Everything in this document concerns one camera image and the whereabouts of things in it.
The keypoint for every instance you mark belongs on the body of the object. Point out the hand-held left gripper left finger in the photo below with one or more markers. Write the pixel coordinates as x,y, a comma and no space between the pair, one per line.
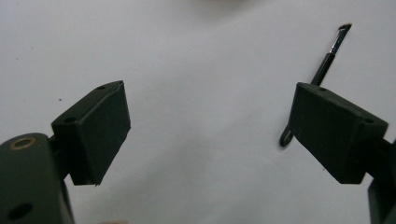
96,130

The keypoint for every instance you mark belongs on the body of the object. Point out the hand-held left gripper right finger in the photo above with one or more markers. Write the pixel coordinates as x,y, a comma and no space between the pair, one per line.
330,130

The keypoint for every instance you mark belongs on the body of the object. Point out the black makeup brush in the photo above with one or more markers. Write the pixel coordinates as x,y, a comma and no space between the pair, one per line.
326,65

